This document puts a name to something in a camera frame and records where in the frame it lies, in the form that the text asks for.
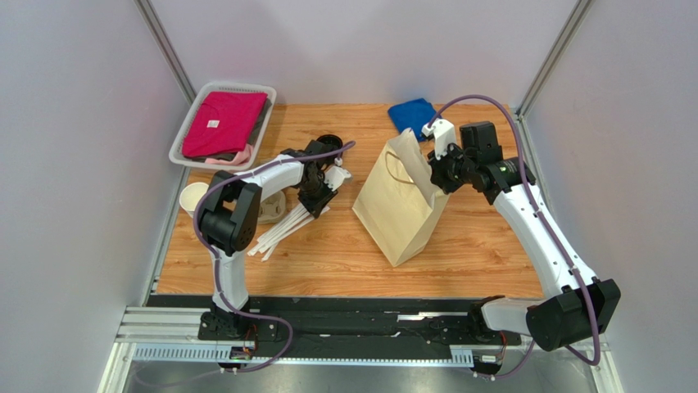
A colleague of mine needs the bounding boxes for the blue folded cloth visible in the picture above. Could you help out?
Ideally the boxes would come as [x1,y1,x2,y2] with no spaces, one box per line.
[387,98,437,142]

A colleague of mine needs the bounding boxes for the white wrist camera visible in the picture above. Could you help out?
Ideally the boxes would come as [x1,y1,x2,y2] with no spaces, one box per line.
[421,119,456,160]
[324,157,353,192]

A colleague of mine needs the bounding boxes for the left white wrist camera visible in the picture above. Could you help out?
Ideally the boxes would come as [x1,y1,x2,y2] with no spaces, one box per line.
[324,157,353,192]

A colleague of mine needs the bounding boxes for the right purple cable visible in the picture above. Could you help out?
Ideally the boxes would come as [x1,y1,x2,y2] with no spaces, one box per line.
[428,94,602,381]

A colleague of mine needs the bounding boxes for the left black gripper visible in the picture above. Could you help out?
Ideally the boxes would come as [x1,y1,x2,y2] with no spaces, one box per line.
[299,175,339,220]

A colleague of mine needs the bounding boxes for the white plastic basket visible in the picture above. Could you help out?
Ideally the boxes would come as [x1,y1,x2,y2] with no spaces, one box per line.
[169,81,277,173]

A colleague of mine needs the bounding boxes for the purple cable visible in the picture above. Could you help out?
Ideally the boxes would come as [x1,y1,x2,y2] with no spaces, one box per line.
[193,140,356,375]
[428,94,602,381]

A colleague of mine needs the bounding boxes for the cardboard cup carrier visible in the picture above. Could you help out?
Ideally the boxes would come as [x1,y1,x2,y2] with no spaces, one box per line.
[257,191,287,225]

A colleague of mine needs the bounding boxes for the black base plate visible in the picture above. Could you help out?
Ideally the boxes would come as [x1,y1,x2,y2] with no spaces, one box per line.
[197,296,522,360]

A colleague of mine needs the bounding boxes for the magenta folded cloth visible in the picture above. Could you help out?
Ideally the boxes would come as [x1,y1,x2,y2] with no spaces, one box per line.
[182,91,270,159]

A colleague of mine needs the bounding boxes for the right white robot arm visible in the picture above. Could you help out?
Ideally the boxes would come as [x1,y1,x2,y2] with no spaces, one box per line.
[421,120,621,351]

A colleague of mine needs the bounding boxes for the beige paper bag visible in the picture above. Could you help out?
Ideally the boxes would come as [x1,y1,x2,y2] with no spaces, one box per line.
[352,131,449,267]

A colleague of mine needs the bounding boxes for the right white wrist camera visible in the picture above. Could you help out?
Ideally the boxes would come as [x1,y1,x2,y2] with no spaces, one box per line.
[421,119,456,160]

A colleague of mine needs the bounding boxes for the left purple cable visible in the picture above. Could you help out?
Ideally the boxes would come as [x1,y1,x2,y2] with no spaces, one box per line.
[193,140,356,375]

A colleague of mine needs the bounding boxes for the stack of black lids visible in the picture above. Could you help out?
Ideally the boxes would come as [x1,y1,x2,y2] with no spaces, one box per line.
[317,134,344,150]

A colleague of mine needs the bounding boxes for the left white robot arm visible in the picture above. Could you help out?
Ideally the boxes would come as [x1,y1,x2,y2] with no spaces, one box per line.
[193,135,355,333]

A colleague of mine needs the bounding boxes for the aluminium frame rail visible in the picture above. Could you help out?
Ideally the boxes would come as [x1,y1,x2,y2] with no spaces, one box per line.
[100,296,623,392]

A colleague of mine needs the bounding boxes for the stack of paper cups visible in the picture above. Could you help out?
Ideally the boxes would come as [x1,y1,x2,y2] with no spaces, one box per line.
[179,182,209,217]

